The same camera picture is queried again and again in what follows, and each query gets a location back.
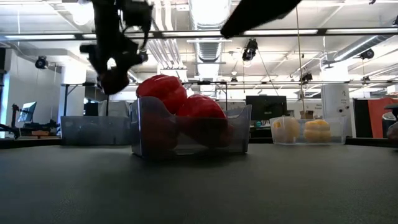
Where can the red partition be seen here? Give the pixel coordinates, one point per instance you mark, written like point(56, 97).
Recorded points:
point(377, 118)

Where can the bright yellow bell pepper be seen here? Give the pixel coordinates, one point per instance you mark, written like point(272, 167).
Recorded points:
point(317, 132)

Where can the low grey translucent basket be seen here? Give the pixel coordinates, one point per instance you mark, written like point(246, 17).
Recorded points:
point(93, 130)

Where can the white ceiling pipes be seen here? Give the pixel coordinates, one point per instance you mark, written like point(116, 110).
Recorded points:
point(171, 56)

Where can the pale yellow bell pepper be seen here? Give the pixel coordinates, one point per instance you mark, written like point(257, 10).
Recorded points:
point(286, 130)

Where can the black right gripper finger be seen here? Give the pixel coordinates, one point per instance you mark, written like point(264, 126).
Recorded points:
point(258, 15)

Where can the clear plastic basket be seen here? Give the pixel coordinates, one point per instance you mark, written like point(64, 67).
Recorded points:
point(337, 133)

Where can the large black monitor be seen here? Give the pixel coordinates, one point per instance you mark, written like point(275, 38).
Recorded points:
point(267, 107)

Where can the large grey translucent basket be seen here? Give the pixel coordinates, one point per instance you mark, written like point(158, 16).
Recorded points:
point(242, 137)

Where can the silver ribbed ceiling duct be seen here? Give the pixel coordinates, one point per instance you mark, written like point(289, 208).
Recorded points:
point(210, 53)

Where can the black partition panel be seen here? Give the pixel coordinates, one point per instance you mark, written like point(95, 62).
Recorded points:
point(360, 118)

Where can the black ceiling camera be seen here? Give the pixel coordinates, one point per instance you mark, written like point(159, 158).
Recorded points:
point(41, 63)
point(367, 54)
point(250, 49)
point(307, 77)

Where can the small tilted computer monitor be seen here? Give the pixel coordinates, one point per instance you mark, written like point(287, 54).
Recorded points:
point(27, 111)

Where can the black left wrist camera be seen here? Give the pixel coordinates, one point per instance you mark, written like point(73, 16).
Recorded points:
point(136, 14)

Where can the white pillar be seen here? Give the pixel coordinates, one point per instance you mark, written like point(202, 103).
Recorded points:
point(335, 102)

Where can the black overhead light rail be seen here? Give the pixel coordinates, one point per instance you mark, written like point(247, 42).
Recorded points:
point(321, 31)

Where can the slanted grey ceiling duct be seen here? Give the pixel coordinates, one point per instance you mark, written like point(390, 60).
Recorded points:
point(348, 53)

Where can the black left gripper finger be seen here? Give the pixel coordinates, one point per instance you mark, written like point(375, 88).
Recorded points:
point(102, 71)
point(132, 66)

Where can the cardboard box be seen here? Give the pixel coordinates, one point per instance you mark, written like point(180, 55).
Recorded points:
point(307, 115)

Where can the dark office chair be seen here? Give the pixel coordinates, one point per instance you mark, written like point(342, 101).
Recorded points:
point(390, 121)

